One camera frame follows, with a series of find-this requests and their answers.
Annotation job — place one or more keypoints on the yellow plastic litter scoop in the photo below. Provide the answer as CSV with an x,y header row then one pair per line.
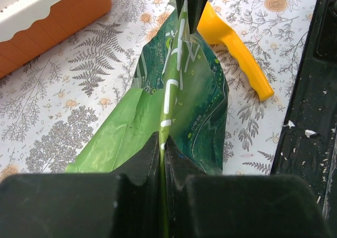
x,y
215,31

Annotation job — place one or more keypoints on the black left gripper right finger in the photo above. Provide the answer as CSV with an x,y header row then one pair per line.
x,y
202,205

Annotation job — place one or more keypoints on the floral patterned table mat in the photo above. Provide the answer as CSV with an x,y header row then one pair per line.
x,y
54,103

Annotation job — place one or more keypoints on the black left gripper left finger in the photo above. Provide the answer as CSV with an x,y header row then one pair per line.
x,y
121,203

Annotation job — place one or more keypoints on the white and orange litter box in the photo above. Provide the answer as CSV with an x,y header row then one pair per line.
x,y
31,27

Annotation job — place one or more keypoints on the green cat litter bag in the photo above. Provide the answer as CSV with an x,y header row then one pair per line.
x,y
179,91

